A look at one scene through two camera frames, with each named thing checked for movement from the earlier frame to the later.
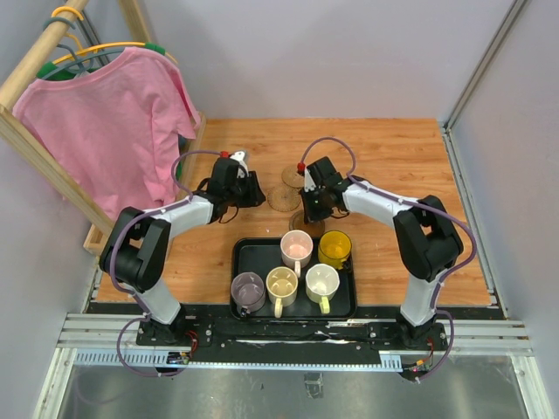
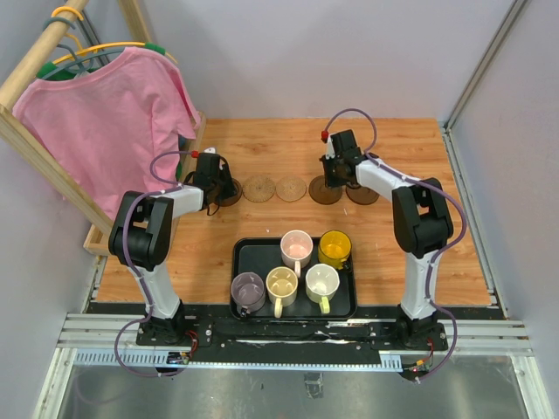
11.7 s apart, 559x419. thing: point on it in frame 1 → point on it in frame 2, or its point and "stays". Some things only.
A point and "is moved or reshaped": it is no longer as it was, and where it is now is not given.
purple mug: x=248 y=291 stays
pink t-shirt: x=113 y=134 stays
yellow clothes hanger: x=80 y=51 stays
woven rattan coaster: x=290 y=175 → x=291 y=188
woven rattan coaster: x=284 y=199 is moved or reshaped
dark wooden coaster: x=297 y=223 is moved or reshaped
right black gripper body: x=316 y=208 → x=332 y=172
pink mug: x=296 y=248 stays
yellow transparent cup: x=334 y=249 stays
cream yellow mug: x=282 y=284 stays
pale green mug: x=321 y=284 stays
